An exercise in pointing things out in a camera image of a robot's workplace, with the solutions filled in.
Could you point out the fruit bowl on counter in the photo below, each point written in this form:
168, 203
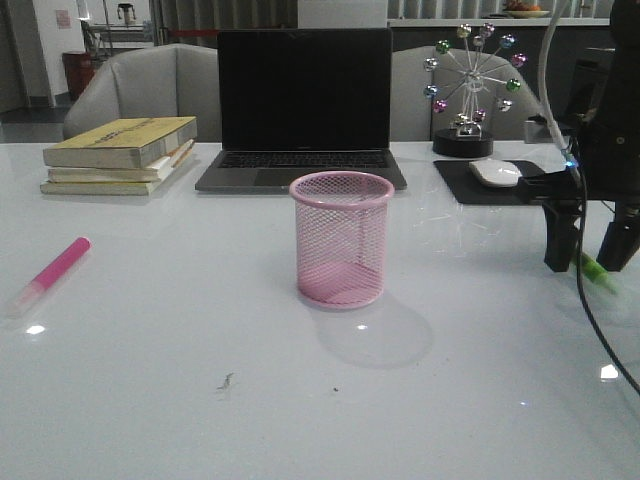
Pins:
523, 10

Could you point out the dark grey laptop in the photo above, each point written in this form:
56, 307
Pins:
299, 101

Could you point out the pink mesh pen holder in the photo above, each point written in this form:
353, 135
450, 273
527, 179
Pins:
340, 219

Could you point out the left grey armchair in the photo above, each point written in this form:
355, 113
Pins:
163, 81

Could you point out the ferris wheel desk toy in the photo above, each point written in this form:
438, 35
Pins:
481, 79

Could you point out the white computer mouse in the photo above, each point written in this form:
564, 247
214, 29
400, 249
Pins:
495, 173

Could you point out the white box behind laptop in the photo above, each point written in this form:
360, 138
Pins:
342, 13

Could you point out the middle cream book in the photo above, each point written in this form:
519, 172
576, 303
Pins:
157, 171

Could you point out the bottom cream book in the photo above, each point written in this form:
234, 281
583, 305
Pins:
102, 188

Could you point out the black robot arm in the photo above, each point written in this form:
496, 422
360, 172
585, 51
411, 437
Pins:
619, 104

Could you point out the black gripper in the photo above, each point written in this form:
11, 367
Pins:
606, 167

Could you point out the grey armchair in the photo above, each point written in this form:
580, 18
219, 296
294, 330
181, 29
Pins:
163, 81
411, 118

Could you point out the right grey armchair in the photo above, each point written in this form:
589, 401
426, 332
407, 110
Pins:
411, 118

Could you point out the cream book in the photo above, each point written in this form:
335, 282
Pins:
102, 188
157, 171

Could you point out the black mouse pad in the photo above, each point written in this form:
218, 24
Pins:
468, 190

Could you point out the red trash bin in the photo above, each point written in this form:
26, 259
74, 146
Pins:
79, 71

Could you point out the top yellow book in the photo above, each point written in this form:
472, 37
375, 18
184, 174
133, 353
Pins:
128, 143

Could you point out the pink highlighter pen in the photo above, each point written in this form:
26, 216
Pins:
41, 283

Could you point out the green highlighter pen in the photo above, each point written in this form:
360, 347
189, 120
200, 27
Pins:
595, 272

